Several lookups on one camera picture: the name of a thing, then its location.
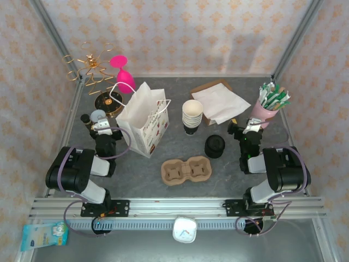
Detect white paper napkin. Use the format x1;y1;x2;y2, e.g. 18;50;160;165
190;83;251;121

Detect white printed paper gift bag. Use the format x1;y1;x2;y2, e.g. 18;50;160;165
109;81;172;159

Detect brown pulp cup carrier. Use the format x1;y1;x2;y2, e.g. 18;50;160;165
160;155;213;187

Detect blue wet wipes pack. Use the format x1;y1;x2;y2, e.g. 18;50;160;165
20;221;69;252

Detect stack of white napkins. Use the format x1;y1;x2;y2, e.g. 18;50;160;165
203;109;238;126

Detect white round lid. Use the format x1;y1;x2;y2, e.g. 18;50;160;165
89;109;106;123

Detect stack of black cup lids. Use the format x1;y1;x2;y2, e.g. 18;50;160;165
204;134;226;159

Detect pink cup holder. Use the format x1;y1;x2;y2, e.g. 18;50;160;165
249;98;279;129

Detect stack of paper cups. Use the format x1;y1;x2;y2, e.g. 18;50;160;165
182;99;204;136

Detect white stick packet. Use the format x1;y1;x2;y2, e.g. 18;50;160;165
258;84;269;107
266;81;275;106

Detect white paper napkins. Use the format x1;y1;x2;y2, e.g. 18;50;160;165
190;79;232;127

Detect pink wine glass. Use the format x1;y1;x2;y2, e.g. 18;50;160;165
110;55;136;95

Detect white square timer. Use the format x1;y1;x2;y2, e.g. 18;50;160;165
171;215;197;243

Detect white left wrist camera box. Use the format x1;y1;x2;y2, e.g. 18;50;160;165
92;117;113;136

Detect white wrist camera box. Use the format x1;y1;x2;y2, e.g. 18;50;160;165
243;117;263;134
92;117;113;136

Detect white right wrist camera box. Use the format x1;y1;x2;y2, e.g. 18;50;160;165
243;117;263;134

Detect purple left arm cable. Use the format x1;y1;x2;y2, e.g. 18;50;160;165
57;127;134;237

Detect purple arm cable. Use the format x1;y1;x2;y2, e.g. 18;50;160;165
234;128;311;237
57;127;134;237

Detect gold wire glass rack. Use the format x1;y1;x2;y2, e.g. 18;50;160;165
62;42;123;117

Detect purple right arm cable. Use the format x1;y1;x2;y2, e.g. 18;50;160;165
234;128;311;237

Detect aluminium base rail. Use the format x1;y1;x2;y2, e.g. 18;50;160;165
28;198;327;219

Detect grey slotted cable duct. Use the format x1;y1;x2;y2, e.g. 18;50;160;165
65;219;264;231

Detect aluminium frame post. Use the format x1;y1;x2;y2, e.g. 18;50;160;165
272;0;324;80
29;0;84;82

